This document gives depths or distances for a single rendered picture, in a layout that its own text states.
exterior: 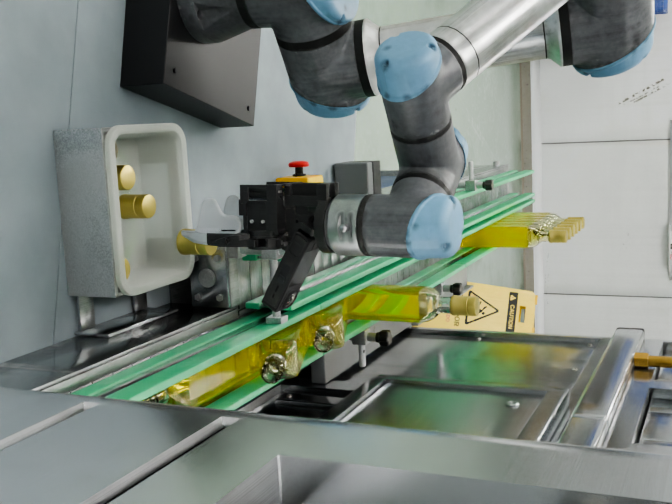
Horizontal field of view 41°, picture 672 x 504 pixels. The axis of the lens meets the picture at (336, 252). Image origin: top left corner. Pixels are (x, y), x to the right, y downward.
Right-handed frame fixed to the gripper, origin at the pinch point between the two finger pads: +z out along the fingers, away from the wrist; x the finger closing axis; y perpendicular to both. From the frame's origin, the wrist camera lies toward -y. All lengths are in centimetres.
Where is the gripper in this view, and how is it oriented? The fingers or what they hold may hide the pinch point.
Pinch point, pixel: (199, 236)
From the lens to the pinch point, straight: 119.8
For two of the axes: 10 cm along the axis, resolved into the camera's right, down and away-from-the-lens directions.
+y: -0.2, -9.9, -1.3
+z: -9.1, -0.4, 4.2
